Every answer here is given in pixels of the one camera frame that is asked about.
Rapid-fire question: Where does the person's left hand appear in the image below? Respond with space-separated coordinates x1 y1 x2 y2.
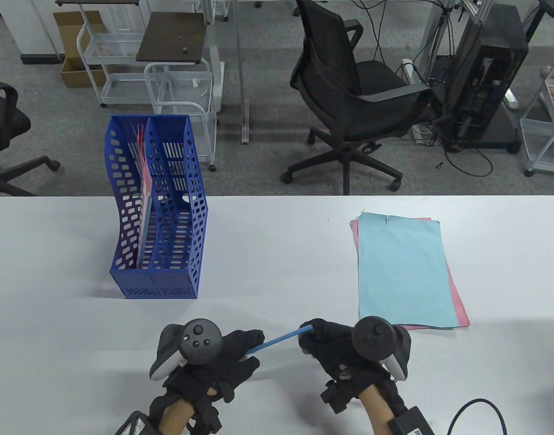
148 330 265 435

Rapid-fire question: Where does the person's right hand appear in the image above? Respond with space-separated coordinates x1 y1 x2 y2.
299 319 406 415

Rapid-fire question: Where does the blue folder slide bar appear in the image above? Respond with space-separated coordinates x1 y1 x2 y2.
246 324 314 355
140 193 153 269

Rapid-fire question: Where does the light blue paper stack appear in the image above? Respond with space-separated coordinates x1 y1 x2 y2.
350 217 471 332

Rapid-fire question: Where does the light pink paper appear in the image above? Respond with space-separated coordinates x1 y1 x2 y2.
135 123 153 269

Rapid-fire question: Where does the person's right forearm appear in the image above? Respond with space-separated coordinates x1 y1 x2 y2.
358 383 397 435

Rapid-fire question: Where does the person's left forearm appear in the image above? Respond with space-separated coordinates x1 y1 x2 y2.
159 398 196 435

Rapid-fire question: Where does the blue perforated file rack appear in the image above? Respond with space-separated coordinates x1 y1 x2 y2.
104 114 209 300

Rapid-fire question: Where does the black right hand controller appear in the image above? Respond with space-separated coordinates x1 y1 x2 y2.
352 316 412 384

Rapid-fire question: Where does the black hand controller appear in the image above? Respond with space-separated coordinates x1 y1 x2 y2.
352 316 412 384
149 319 223 381

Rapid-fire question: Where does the black left hand controller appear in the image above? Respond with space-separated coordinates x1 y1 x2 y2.
149 319 223 381

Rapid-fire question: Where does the black mesh office chair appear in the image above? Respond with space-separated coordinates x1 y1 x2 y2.
280 0 434 195

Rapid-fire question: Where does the metal floor stand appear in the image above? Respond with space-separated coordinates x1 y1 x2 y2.
235 0 251 145

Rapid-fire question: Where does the black computer tower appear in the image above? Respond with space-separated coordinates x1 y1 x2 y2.
443 5 530 153

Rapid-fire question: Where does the cardboard box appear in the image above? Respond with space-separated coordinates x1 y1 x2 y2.
53 11 107 87

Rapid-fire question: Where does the white cart with brown top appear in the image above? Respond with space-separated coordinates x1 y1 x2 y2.
136 12 225 172

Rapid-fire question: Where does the white cabinet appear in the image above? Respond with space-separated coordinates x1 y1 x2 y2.
3 0 65 65

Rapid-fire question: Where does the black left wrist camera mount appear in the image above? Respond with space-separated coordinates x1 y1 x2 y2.
115 410 162 435

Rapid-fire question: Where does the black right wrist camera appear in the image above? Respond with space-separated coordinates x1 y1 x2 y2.
388 406 434 435

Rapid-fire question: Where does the black braided cable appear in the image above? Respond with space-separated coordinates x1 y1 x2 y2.
447 399 508 435

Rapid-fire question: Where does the white wire rack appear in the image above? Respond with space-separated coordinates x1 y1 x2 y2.
520 43 554 177

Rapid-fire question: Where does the white wire shelf cart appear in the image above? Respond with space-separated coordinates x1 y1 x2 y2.
77 0 156 108

